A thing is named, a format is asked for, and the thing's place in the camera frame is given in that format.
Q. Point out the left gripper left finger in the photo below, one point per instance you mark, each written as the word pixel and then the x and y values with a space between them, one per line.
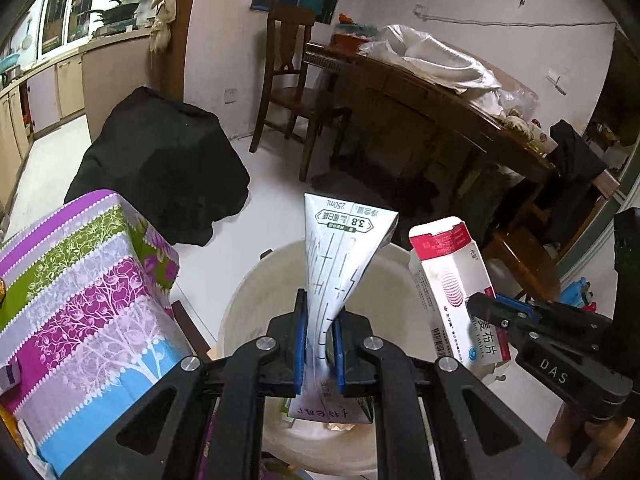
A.
pixel 300 334

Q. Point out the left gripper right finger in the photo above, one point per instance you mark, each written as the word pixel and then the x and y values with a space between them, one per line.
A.
pixel 339 352

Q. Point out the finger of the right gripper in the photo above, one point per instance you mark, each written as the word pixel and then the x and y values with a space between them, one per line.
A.
pixel 492 312

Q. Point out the red white medicine box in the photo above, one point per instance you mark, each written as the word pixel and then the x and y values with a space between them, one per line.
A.
pixel 448 269

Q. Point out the white green milk carton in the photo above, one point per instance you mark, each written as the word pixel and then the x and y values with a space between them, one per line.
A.
pixel 341 239

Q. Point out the kitchen counter cabinets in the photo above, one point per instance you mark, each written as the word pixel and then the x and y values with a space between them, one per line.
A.
pixel 89 80

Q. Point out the white plastic bucket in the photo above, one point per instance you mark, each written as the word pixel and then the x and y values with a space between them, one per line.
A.
pixel 386 295

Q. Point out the wooden stool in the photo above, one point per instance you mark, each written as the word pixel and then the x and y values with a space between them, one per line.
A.
pixel 607 438

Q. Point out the dark wooden dining table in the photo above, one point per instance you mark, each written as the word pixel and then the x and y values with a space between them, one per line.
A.
pixel 408 143

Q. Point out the black cloth covered chair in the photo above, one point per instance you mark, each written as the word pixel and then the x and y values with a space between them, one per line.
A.
pixel 171 161

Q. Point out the colourful striped tablecloth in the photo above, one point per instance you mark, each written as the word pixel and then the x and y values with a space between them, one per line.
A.
pixel 87 318

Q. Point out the wooden chair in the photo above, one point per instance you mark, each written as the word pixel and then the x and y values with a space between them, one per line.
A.
pixel 287 105

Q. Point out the white cloth pile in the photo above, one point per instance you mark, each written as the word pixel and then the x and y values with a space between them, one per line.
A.
pixel 428 58

